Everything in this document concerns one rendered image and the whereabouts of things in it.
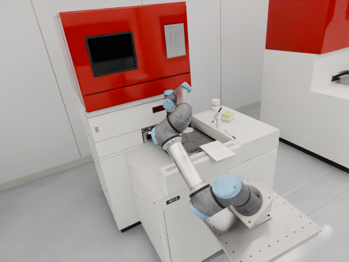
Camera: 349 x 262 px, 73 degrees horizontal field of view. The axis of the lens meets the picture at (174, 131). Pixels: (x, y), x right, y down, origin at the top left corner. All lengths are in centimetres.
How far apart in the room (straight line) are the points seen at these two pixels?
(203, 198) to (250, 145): 63
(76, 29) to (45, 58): 157
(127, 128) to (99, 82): 41
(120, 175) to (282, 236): 125
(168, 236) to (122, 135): 78
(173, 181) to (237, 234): 43
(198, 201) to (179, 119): 40
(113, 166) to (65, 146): 157
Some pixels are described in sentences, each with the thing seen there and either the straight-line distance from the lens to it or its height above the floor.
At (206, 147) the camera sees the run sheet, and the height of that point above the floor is 97.
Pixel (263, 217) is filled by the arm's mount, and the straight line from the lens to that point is 127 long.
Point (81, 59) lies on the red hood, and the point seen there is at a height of 156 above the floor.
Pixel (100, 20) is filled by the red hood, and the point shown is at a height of 176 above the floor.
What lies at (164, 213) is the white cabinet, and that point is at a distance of 148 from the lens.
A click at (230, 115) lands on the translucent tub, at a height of 102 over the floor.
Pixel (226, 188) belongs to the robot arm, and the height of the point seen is 106.
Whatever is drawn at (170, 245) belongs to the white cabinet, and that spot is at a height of 42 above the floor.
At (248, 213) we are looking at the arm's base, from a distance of 123.
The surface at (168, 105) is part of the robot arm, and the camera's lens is 157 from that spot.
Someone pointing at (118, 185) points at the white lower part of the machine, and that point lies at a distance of 202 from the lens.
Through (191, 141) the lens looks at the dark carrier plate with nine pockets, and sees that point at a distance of 175.
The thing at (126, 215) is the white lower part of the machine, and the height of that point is 21.
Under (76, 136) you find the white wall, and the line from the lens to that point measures 336.
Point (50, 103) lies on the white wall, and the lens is 320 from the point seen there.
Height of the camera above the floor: 176
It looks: 27 degrees down
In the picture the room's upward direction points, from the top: 6 degrees counter-clockwise
